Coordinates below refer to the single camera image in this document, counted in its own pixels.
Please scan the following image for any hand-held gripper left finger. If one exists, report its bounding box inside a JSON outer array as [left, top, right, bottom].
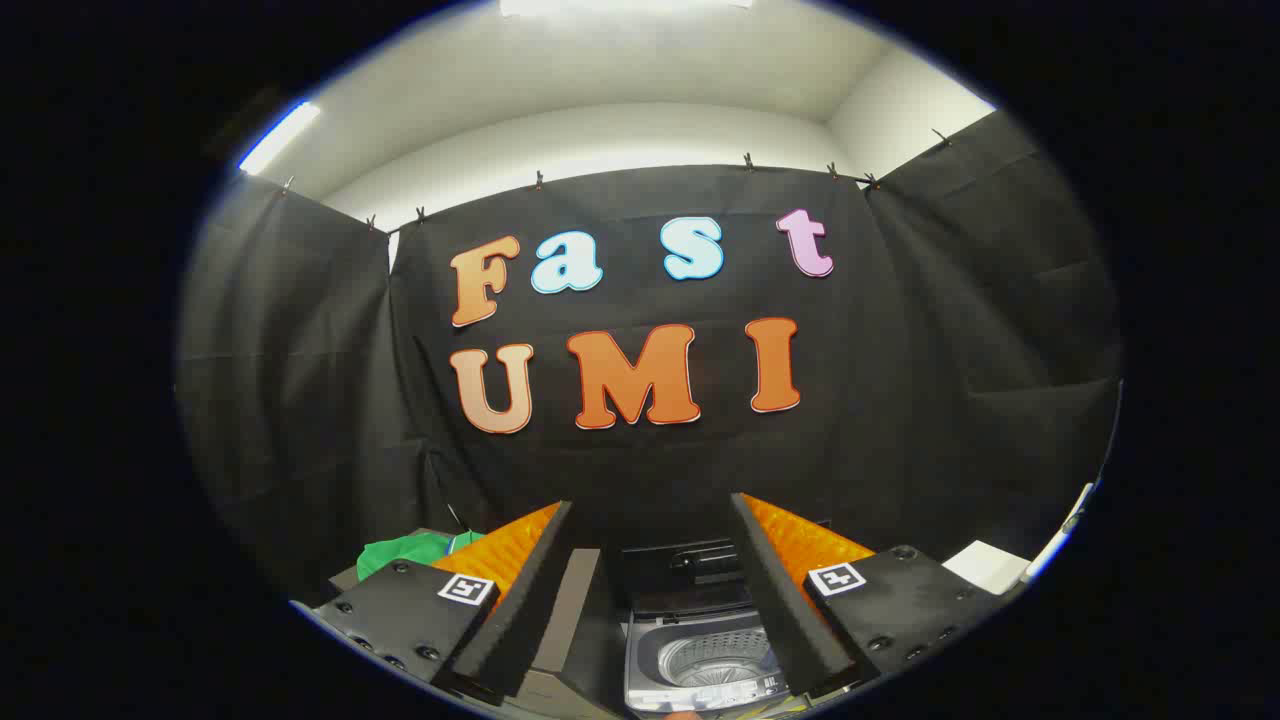
[[313, 500, 578, 707]]

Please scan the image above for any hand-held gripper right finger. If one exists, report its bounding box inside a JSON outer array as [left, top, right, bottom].
[[729, 492, 1002, 702]]

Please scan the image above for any grey washing machine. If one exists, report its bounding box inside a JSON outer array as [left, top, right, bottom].
[[622, 603, 803, 714]]

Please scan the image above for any green knit garment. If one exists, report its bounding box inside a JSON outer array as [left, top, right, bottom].
[[357, 531, 487, 582]]

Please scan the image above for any taupe box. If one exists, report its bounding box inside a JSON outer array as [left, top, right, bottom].
[[328, 528, 629, 719]]

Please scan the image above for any black backdrop cloth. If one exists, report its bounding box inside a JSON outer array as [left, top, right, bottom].
[[175, 108, 1123, 611]]

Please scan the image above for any row of black clips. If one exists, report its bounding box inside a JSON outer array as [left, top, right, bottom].
[[280, 128, 953, 232]]

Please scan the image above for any long ceiling light strip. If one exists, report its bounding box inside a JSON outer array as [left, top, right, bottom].
[[237, 100, 323, 176]]

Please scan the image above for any wide ceiling light panel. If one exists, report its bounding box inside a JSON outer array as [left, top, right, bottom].
[[498, 0, 756, 19]]

